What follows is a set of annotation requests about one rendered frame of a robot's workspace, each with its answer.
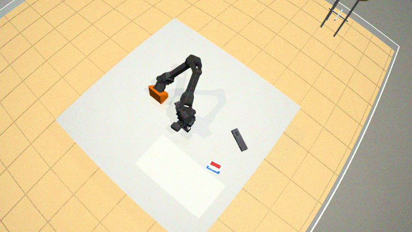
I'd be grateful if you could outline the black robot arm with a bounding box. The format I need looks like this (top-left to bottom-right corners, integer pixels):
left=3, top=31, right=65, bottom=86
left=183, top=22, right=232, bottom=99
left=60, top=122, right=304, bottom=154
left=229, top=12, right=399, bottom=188
left=153, top=54, right=202, bottom=127

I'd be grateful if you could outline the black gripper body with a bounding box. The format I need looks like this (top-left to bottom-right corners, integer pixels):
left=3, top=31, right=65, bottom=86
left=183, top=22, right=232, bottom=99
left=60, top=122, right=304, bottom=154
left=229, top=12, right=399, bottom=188
left=170, top=108, right=196, bottom=132

